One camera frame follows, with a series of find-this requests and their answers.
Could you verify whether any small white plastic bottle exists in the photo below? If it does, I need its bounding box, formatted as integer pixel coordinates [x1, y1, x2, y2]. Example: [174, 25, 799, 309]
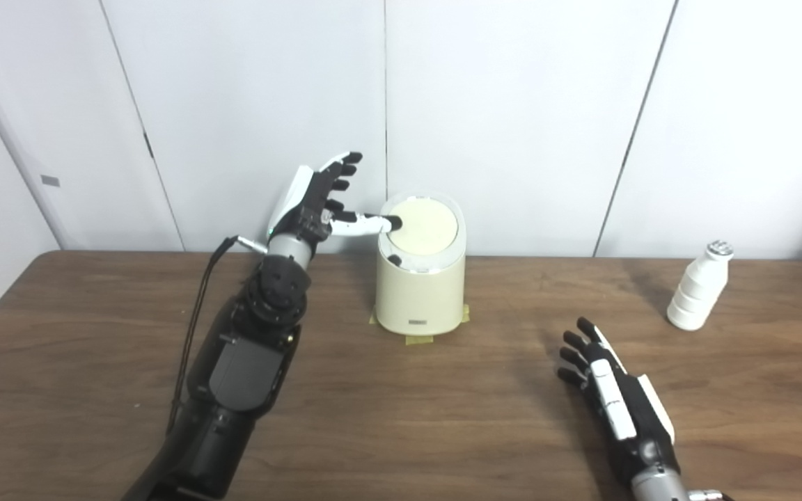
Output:
[666, 240, 734, 331]

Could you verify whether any cream-colored lidded bin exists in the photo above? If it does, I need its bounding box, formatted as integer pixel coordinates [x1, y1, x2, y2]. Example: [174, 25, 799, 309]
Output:
[373, 193, 468, 338]

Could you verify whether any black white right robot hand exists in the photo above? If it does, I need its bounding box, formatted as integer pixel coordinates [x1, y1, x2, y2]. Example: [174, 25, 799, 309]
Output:
[558, 317, 677, 488]

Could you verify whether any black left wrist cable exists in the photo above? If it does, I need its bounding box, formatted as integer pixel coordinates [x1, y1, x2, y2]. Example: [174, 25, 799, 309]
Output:
[168, 235, 268, 432]

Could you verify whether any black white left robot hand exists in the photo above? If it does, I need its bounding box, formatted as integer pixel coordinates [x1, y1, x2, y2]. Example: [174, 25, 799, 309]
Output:
[267, 151, 404, 244]

